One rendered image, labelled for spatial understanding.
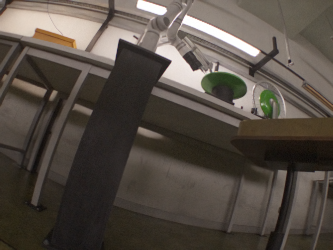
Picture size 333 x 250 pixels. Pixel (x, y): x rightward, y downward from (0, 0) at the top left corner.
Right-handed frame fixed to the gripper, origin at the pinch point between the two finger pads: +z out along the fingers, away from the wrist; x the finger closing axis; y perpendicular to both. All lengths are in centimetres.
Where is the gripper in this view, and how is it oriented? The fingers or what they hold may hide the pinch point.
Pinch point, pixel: (206, 74)
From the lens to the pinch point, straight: 120.1
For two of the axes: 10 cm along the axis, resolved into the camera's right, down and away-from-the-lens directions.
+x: 3.1, -2.0, -9.3
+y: -7.5, 5.4, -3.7
